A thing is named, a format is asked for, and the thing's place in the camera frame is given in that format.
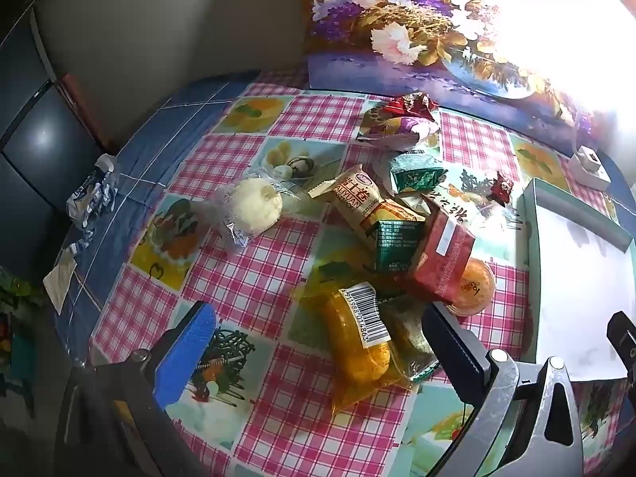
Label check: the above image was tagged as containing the round cracker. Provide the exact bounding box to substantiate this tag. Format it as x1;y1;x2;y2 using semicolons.
378;295;439;384

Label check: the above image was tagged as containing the yellow orange cake packet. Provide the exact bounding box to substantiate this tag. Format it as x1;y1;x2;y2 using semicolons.
305;281;412;415

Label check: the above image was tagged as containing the crumpled blue white wrapper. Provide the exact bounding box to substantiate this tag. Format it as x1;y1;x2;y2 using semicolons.
66;154;120;231

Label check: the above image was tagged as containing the orange jelly cup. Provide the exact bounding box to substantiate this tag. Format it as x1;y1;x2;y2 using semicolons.
448;257;496;316

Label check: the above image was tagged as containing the round bun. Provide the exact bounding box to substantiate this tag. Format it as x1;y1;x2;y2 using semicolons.
202;173;309;254

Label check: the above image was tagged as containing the purple strawberry bread packet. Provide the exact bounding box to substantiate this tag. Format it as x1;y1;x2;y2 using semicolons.
356;106;441;152

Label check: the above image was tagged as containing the blue bedsheet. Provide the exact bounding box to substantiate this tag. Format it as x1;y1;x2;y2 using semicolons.
54;70;259;364

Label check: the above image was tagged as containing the red shiny snack bag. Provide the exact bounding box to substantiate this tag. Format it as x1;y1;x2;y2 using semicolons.
382;91;439;122

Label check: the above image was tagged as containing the flower vase painting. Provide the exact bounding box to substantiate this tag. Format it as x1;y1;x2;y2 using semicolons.
302;0;635;152

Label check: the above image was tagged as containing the white power strip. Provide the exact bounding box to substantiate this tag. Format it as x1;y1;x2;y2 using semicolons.
568;145;611;192

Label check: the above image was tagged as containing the teal white cardboard box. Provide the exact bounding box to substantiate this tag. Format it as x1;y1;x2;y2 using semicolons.
521;179;635;382

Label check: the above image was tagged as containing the white cream calligraphy packet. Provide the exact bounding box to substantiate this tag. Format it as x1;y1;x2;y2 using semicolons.
396;183;522;261

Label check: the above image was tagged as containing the white paper scrap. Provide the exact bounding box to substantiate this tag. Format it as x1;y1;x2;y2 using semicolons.
43;248;77;316

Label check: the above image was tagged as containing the small red candy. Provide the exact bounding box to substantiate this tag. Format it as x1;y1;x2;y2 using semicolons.
489;171;513;207

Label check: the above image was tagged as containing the dark green snack packet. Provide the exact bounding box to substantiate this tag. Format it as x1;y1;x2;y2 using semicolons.
371;220;425;272

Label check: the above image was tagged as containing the beige orange bread packet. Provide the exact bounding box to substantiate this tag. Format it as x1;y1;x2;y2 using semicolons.
308;164;426;252

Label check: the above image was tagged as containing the light green snack packet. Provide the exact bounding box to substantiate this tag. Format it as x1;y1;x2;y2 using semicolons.
386;152;447;195

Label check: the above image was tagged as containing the checkered fruit tablecloth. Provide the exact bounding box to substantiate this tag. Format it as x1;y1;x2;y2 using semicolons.
88;70;633;477

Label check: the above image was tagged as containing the dark blue chair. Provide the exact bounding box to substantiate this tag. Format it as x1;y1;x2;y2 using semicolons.
1;11;103;282

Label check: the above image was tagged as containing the red snack packet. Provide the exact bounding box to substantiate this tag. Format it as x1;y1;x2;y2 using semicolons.
404;208;474;305

